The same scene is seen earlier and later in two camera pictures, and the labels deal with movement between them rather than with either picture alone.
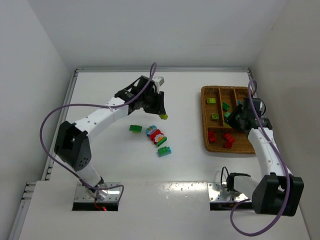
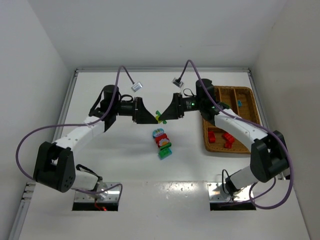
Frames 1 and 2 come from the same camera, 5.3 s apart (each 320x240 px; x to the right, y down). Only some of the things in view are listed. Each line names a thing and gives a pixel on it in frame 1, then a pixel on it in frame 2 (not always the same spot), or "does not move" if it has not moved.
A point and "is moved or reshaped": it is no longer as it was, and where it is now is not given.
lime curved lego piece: [163, 116] is moved or reshaped
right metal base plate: [217, 193] does not move
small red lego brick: [230, 139] does not move
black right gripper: [235, 115] → [179, 105]
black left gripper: [155, 104] → [135, 109]
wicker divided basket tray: [217, 102] does not move
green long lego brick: [135, 128] → [164, 122]
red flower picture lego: [156, 136] → [162, 140]
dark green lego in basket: [225, 107] does not move
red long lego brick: [212, 138] does not move
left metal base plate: [113, 195] does not move
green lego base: [161, 141] → [165, 146]
